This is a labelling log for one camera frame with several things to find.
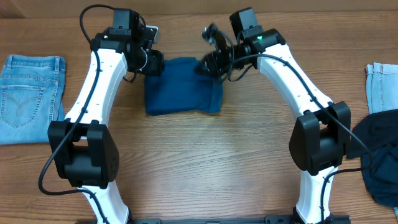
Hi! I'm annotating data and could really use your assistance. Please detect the light blue jeans right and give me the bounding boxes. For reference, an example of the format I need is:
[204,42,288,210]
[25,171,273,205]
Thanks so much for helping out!
[366,62,397,114]

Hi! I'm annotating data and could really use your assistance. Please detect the dark navy garment pile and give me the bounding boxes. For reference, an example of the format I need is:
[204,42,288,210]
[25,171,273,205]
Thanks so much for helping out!
[353,110,397,207]

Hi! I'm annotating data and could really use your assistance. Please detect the folded light blue jeans left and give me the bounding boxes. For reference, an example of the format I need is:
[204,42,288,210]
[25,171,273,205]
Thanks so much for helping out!
[1,55,66,145]

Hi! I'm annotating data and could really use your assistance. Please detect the blue polo shirt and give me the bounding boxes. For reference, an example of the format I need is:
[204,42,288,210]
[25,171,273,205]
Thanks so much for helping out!
[144,57,223,116]

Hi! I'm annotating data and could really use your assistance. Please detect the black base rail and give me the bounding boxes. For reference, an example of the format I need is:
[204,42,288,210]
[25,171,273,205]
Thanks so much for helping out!
[130,214,352,224]

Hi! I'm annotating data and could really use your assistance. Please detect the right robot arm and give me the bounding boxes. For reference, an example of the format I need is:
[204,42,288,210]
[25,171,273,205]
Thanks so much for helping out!
[197,7,351,223]

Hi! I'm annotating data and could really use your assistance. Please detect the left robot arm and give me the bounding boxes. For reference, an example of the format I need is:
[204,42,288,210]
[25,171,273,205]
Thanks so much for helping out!
[38,8,164,223]

